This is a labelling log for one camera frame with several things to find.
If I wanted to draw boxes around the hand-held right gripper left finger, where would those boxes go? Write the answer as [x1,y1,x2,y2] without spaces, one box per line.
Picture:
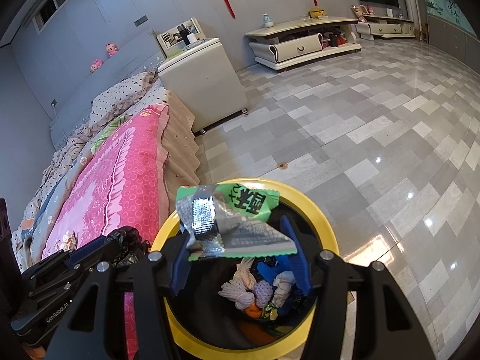
[47,232,192,360]

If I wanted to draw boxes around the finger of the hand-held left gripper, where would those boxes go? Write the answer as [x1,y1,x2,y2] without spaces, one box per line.
[67,237,121,271]

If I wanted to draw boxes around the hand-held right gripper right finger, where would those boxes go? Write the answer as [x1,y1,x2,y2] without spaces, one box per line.
[279,214,437,360]

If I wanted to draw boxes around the blue rubber glove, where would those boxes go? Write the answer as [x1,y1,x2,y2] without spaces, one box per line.
[257,257,293,282]

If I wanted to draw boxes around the lavender foam fruit net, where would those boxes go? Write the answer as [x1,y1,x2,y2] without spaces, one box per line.
[253,279,274,306]

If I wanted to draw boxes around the black plastic bag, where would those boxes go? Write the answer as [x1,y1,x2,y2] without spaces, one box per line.
[105,226,152,267]

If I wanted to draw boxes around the black bin with yellow rim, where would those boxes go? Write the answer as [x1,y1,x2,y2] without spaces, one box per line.
[150,178,340,360]

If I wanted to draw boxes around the light green silver snack wrapper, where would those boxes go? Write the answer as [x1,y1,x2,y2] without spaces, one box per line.
[175,182,298,262]

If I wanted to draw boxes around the pink floral blanket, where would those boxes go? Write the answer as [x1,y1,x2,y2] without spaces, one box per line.
[41,104,171,360]

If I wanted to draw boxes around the polka dot quilt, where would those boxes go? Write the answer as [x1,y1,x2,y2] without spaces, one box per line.
[11,124,98,256]

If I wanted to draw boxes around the beige pleated bed skirt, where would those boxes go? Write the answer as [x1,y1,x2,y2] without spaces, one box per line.
[161,90,201,196]

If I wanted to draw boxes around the light green floral cloth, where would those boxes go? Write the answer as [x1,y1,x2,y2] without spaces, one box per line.
[90,120,128,151]

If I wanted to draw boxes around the grey bed headboard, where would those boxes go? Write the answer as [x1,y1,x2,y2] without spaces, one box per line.
[50,50,162,151]

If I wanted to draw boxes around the polka dot pillow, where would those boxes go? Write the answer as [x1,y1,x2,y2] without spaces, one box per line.
[90,70,160,130]

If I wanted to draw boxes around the polka dot bed sheet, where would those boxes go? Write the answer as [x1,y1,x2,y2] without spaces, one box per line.
[124,86,169,121]

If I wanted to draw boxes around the cream nightstand cabinet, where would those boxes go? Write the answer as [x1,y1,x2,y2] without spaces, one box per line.
[157,37,249,134]

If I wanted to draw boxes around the cream TV stand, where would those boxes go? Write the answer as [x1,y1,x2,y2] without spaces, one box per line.
[244,17,362,72]

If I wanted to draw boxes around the white picture box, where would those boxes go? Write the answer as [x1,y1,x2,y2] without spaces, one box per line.
[157,17,205,49]

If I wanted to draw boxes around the cream television stand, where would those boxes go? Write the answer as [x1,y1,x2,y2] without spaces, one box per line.
[354,14,417,40]

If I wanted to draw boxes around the pink toys on stand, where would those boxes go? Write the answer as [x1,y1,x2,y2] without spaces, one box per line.
[350,4,376,22]

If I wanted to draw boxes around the white standing air conditioner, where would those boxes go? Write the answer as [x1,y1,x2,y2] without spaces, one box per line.
[397,0,428,40]

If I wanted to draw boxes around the small wall window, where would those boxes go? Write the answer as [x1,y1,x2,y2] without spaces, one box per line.
[32,0,79,32]

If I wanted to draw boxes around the framed wall painting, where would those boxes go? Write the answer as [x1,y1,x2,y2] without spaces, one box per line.
[420,0,480,38]

